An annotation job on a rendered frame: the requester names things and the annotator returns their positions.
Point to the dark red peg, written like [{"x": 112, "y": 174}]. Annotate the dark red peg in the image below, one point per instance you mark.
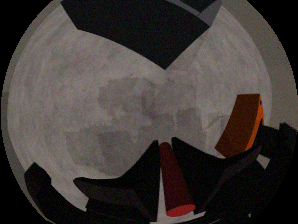
[{"x": 178, "y": 200}]

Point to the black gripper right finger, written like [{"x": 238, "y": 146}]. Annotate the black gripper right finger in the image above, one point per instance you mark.
[{"x": 205, "y": 174}]

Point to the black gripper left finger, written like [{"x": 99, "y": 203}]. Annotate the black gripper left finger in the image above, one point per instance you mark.
[{"x": 139, "y": 186}]

